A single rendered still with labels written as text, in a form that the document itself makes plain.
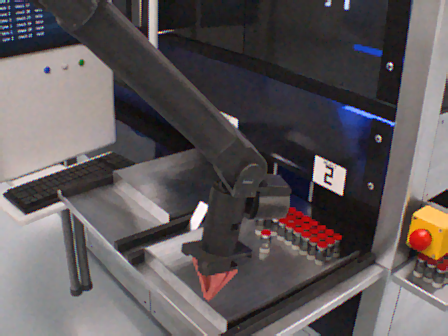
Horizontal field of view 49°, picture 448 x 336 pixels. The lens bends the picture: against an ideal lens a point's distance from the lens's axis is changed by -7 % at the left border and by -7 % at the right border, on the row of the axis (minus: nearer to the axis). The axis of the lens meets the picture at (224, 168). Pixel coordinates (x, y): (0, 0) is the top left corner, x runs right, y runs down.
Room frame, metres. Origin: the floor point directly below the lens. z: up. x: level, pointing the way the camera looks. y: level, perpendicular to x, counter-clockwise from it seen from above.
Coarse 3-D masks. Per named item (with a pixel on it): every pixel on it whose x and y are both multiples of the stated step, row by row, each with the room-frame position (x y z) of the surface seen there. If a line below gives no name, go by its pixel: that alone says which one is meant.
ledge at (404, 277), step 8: (408, 264) 0.85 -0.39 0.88; (400, 272) 0.82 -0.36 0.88; (408, 272) 0.82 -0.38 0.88; (392, 280) 0.82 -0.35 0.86; (400, 280) 0.81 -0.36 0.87; (408, 280) 0.80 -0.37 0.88; (416, 280) 0.80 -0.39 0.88; (408, 288) 0.79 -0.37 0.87; (416, 288) 0.78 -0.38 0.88; (424, 288) 0.77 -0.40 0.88; (432, 288) 0.77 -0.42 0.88; (440, 288) 0.77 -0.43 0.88; (424, 296) 0.76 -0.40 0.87; (432, 296) 0.75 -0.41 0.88; (440, 296) 0.75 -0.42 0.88; (432, 304) 0.74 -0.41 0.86; (440, 304) 0.73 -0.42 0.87
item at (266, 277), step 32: (160, 256) 0.86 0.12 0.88; (192, 256) 0.86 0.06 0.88; (256, 256) 0.87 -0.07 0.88; (288, 256) 0.87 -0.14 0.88; (352, 256) 0.84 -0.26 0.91; (192, 288) 0.76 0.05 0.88; (224, 288) 0.76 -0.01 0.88; (256, 288) 0.77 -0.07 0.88; (288, 288) 0.73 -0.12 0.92; (224, 320) 0.64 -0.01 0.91
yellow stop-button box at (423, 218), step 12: (432, 204) 0.84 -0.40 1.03; (420, 216) 0.79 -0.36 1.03; (432, 216) 0.79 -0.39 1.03; (444, 216) 0.79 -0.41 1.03; (420, 228) 0.79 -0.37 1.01; (432, 228) 0.77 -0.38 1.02; (444, 228) 0.75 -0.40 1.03; (408, 240) 0.80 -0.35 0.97; (432, 240) 0.76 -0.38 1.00; (444, 240) 0.76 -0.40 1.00; (432, 252) 0.76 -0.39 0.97; (444, 252) 0.77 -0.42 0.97
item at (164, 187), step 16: (160, 160) 1.26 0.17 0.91; (176, 160) 1.29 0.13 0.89; (192, 160) 1.32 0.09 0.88; (128, 176) 1.19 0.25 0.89; (144, 176) 1.21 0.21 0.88; (160, 176) 1.22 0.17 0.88; (176, 176) 1.22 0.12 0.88; (192, 176) 1.22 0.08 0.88; (208, 176) 1.23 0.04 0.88; (128, 192) 1.11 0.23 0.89; (144, 192) 1.13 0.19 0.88; (160, 192) 1.13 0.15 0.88; (176, 192) 1.13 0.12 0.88; (192, 192) 1.14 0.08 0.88; (208, 192) 1.14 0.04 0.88; (144, 208) 1.05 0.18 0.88; (160, 208) 1.00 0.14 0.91; (176, 208) 1.05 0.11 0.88; (192, 208) 1.01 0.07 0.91
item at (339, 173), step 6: (318, 156) 1.00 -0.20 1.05; (318, 162) 1.00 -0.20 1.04; (324, 162) 0.99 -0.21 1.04; (330, 162) 0.97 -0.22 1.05; (318, 168) 1.00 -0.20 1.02; (324, 168) 0.98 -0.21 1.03; (336, 168) 0.96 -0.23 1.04; (342, 168) 0.95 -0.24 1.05; (318, 174) 1.00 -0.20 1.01; (324, 174) 0.98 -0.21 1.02; (330, 174) 0.97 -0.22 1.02; (336, 174) 0.96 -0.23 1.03; (342, 174) 0.95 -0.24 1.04; (318, 180) 0.99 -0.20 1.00; (330, 180) 0.97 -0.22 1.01; (336, 180) 0.96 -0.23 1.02; (342, 180) 0.94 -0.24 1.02; (324, 186) 0.98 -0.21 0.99; (330, 186) 0.97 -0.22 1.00; (336, 186) 0.95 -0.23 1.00; (342, 186) 0.94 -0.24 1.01; (336, 192) 0.95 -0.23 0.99; (342, 192) 0.94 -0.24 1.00
